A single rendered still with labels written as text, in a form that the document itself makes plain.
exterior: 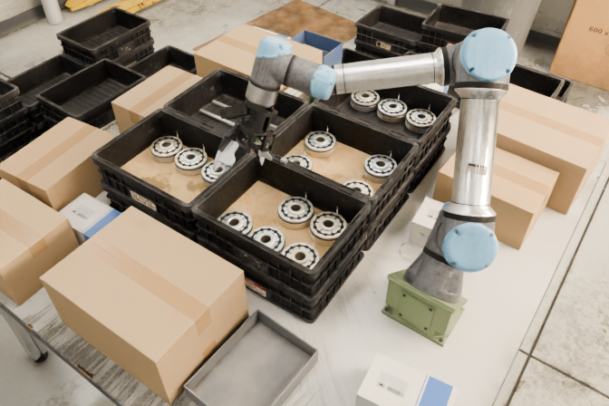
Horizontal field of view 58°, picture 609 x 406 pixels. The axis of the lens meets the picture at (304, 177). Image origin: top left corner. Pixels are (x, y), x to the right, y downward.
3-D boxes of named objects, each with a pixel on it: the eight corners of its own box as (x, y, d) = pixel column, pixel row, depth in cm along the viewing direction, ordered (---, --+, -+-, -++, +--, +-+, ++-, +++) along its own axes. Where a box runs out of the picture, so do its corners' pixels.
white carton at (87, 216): (136, 237, 172) (130, 217, 166) (106, 263, 164) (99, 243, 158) (91, 212, 180) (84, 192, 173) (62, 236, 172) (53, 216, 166)
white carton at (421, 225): (483, 239, 171) (489, 219, 165) (471, 266, 163) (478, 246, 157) (421, 217, 178) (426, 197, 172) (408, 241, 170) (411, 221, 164)
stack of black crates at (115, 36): (130, 74, 343) (114, 5, 313) (166, 90, 330) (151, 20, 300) (78, 105, 319) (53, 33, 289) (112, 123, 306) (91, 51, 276)
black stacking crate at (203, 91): (310, 130, 193) (310, 103, 186) (258, 178, 175) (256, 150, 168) (222, 94, 210) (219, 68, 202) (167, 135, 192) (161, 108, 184)
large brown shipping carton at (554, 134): (595, 167, 196) (617, 121, 182) (565, 215, 178) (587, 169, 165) (489, 124, 214) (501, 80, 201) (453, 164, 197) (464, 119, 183)
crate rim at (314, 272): (372, 207, 152) (373, 202, 151) (313, 282, 134) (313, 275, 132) (256, 156, 169) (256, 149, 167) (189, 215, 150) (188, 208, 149)
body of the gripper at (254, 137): (246, 156, 134) (259, 111, 128) (227, 139, 139) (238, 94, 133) (272, 153, 139) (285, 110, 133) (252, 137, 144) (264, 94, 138)
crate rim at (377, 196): (420, 149, 171) (420, 144, 169) (372, 207, 152) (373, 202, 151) (311, 108, 187) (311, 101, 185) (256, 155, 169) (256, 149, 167)
